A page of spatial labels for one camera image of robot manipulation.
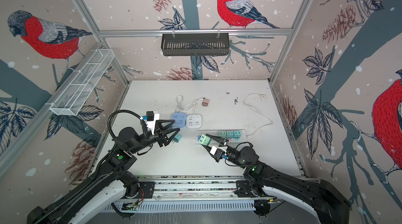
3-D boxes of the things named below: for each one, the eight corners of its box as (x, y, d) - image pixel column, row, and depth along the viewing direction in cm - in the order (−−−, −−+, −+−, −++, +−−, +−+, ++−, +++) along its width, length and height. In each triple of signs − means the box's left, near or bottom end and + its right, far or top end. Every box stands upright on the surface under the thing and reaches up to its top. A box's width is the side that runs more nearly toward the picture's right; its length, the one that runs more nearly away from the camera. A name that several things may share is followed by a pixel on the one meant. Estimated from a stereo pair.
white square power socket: (185, 129, 96) (185, 126, 94) (186, 116, 102) (186, 113, 100) (201, 129, 96) (201, 126, 94) (201, 116, 102) (201, 113, 100)
